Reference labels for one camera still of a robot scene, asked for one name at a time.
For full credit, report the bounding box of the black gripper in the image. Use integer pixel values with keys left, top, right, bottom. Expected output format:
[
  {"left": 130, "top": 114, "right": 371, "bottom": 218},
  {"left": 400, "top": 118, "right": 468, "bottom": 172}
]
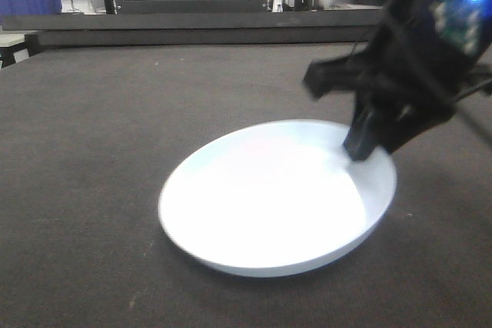
[{"left": 302, "top": 0, "right": 475, "bottom": 161}]

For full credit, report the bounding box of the light blue round tray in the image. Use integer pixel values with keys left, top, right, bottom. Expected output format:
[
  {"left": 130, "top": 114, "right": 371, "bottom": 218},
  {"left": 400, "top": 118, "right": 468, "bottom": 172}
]
[{"left": 158, "top": 119, "right": 397, "bottom": 278}]

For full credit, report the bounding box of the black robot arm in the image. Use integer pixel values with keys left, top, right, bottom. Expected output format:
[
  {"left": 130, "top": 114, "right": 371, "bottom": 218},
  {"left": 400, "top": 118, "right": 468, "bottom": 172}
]
[{"left": 303, "top": 0, "right": 491, "bottom": 161}]

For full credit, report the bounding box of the black table edge beam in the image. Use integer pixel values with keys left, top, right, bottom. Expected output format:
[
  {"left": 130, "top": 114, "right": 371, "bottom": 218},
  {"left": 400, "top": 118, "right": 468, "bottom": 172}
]
[{"left": 2, "top": 8, "right": 381, "bottom": 47}]

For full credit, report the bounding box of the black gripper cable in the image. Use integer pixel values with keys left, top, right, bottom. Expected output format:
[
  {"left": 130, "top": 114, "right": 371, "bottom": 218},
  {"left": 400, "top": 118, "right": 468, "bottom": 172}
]
[{"left": 449, "top": 78, "right": 492, "bottom": 144}]

